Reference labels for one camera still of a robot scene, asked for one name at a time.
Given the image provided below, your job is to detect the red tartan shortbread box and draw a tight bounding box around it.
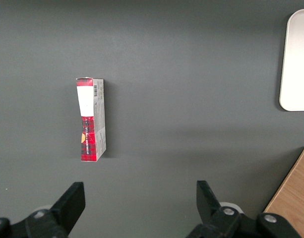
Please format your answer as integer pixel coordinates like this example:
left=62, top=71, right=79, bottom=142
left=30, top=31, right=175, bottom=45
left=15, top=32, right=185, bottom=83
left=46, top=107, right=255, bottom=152
left=75, top=77, right=108, bottom=162

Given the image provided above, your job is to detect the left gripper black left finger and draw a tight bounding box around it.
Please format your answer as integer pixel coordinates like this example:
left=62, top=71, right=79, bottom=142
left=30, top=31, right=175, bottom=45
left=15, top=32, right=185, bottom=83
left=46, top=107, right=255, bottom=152
left=11, top=182, right=86, bottom=238

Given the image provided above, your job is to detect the white rectangular tray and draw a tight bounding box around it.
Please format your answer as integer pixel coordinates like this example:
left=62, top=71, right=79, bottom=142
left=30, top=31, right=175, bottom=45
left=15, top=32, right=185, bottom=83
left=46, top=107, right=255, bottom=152
left=279, top=9, right=304, bottom=112

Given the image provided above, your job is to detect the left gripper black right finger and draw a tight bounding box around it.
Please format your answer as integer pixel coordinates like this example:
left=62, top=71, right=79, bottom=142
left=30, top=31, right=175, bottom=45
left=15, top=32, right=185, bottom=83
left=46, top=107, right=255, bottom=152
left=186, top=180, right=242, bottom=238

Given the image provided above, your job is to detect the wooden drawer cabinet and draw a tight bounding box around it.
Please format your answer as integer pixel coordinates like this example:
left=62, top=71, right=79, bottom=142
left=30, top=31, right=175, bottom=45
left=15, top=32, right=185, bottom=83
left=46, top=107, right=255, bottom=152
left=263, top=146, right=304, bottom=238

